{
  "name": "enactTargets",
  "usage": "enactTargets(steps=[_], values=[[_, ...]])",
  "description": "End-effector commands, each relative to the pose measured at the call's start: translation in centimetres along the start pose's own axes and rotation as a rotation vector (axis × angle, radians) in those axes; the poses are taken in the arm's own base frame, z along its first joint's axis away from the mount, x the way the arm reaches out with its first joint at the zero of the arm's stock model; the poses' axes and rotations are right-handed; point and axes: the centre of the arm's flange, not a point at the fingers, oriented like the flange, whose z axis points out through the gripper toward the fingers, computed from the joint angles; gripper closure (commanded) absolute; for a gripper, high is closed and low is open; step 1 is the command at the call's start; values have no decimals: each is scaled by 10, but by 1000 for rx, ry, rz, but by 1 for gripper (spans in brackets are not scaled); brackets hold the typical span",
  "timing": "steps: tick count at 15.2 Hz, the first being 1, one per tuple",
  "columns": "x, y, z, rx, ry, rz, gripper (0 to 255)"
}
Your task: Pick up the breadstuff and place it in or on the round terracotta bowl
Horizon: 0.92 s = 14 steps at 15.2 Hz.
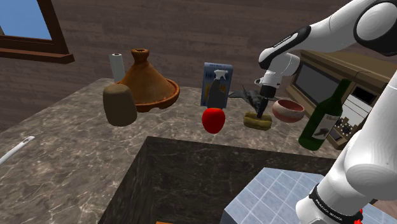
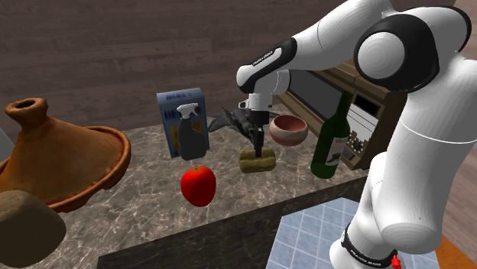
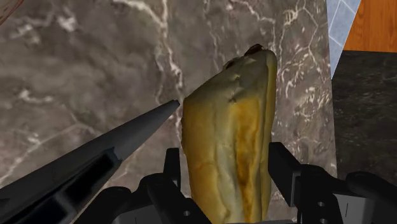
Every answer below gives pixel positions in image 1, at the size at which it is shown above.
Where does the dark grey winged figure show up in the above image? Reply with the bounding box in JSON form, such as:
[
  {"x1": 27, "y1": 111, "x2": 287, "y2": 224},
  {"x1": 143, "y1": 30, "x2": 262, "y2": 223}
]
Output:
[{"x1": 228, "y1": 86, "x2": 280, "y2": 113}]

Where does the red and white bowl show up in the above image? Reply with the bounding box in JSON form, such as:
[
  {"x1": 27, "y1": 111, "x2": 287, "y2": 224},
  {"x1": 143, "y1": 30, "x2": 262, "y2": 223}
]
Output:
[{"x1": 272, "y1": 99, "x2": 306, "y2": 124}]

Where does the yellow sponge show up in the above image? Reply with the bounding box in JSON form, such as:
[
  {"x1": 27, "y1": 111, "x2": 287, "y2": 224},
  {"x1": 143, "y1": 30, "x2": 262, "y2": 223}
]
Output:
[{"x1": 242, "y1": 111, "x2": 273, "y2": 131}]

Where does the tan microwave oven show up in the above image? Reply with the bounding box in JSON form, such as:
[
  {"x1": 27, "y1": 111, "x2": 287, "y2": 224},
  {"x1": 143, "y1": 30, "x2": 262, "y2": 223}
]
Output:
[{"x1": 284, "y1": 49, "x2": 397, "y2": 151}]

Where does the grey spray bottle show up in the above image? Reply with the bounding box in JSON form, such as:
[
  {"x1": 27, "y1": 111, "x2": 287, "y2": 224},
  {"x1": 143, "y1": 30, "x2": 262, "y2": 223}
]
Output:
[{"x1": 206, "y1": 69, "x2": 230, "y2": 109}]

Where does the red apple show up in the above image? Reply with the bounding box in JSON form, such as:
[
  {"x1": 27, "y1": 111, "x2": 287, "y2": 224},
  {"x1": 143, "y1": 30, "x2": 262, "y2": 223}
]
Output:
[{"x1": 201, "y1": 107, "x2": 226, "y2": 135}]

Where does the blue box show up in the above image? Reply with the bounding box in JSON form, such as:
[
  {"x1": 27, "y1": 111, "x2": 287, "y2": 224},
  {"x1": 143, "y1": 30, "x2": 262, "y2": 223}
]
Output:
[{"x1": 200, "y1": 62, "x2": 234, "y2": 109}]

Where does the green wine bottle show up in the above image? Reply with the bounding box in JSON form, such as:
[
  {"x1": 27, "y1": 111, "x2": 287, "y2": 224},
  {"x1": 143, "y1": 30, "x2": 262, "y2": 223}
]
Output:
[{"x1": 298, "y1": 78, "x2": 353, "y2": 152}]

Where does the tiled robot stand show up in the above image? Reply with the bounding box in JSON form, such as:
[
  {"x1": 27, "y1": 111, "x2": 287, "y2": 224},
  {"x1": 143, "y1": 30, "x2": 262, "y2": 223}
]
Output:
[{"x1": 219, "y1": 167, "x2": 397, "y2": 224}]

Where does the brown clay tagine pot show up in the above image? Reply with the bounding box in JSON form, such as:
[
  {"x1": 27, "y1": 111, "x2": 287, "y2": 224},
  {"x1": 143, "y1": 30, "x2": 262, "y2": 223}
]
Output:
[{"x1": 116, "y1": 48, "x2": 181, "y2": 113}]

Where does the brown rounded bread loaf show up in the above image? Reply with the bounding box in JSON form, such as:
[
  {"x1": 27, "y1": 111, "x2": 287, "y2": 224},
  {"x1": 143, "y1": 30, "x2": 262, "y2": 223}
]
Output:
[{"x1": 102, "y1": 83, "x2": 139, "y2": 128}]

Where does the white paper towel roll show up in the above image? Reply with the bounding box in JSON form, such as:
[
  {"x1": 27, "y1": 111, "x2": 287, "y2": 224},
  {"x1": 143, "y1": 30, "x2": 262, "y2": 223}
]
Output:
[{"x1": 108, "y1": 53, "x2": 127, "y2": 83}]

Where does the brown framed window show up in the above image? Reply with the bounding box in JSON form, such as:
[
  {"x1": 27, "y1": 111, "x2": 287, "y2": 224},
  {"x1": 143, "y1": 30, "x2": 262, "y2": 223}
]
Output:
[{"x1": 0, "y1": 0, "x2": 76, "y2": 65}]

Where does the white utensil handle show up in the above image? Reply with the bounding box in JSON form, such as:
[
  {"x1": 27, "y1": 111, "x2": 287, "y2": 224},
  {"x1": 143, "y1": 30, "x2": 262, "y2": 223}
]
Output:
[{"x1": 0, "y1": 135, "x2": 36, "y2": 166}]

